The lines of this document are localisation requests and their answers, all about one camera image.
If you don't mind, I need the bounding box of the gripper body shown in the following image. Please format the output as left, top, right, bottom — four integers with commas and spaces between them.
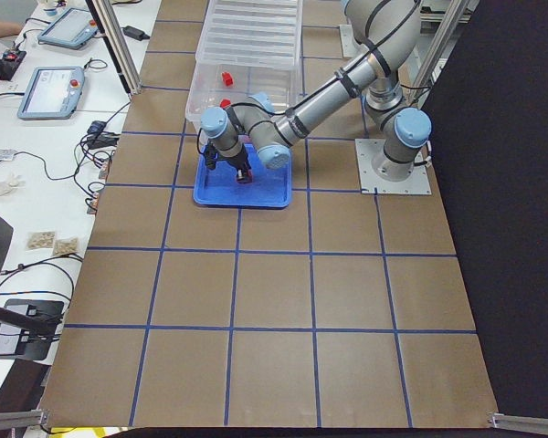
226, 143, 251, 170

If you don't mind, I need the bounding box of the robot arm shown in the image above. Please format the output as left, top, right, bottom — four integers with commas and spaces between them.
197, 0, 421, 183

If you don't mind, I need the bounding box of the clear plastic box lid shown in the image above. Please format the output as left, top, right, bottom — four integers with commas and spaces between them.
195, 0, 302, 70

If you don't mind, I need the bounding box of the teach pendant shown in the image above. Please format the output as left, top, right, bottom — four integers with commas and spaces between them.
37, 8, 98, 49
17, 66, 85, 120

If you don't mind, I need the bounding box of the blue plastic tray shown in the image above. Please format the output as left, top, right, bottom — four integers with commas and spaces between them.
192, 142, 294, 210

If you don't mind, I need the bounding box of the near teach pendant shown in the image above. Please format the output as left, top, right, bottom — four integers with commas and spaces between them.
17, 66, 85, 120

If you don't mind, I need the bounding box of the clear plastic storage box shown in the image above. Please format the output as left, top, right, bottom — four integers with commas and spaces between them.
185, 63, 301, 132

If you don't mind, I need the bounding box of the aluminium frame post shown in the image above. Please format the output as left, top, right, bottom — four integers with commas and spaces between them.
86, 0, 142, 96

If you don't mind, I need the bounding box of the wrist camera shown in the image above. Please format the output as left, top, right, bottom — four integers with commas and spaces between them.
203, 142, 220, 171

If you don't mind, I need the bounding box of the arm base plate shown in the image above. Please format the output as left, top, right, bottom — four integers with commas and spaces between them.
339, 24, 368, 58
355, 139, 432, 195

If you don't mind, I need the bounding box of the far teach pendant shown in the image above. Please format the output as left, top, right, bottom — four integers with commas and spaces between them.
37, 8, 98, 49

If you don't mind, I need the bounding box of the black power adapter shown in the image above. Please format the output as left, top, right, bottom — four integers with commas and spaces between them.
122, 26, 150, 41

